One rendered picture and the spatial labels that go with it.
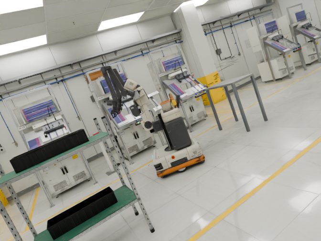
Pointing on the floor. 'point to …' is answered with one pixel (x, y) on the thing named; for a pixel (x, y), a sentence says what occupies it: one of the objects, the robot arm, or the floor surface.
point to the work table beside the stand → (236, 99)
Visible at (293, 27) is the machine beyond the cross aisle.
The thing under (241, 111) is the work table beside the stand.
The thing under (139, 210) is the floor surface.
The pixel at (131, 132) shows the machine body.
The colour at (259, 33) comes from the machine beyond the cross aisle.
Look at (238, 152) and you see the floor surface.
